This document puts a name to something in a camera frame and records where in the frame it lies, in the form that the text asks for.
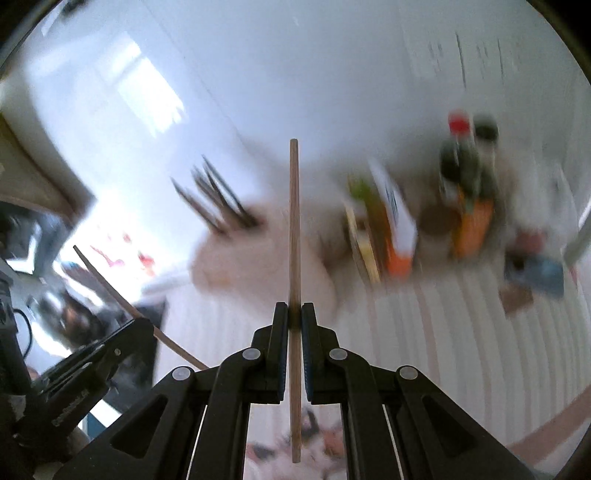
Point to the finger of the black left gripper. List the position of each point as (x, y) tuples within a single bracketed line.
[(103, 357)]

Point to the black knife blade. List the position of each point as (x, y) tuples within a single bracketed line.
[(535, 272)]

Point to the plain wooden chopstick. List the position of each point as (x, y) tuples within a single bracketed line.
[(295, 363)]

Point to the striped beige table mat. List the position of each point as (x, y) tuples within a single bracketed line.
[(525, 377)]

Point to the brown paper label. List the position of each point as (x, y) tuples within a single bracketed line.
[(515, 298)]

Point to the fruit sticker sheet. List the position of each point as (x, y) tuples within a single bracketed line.
[(122, 251)]

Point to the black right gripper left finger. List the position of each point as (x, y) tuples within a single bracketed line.
[(192, 425)]

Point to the red cap dark bottle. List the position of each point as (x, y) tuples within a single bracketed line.
[(460, 168)]

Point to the white ceramic utensil holder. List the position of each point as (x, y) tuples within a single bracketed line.
[(249, 268)]

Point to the wooden chopstick with gold band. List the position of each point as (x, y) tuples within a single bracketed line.
[(134, 313)]

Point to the black chopsticks in holder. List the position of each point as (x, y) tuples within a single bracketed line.
[(216, 204)]

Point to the red round object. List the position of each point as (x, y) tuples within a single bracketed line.
[(531, 242)]

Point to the yellow spice bottle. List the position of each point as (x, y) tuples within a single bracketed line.
[(360, 233)]

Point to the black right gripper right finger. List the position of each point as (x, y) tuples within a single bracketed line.
[(398, 424)]

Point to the orange packet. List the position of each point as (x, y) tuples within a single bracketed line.
[(475, 220)]

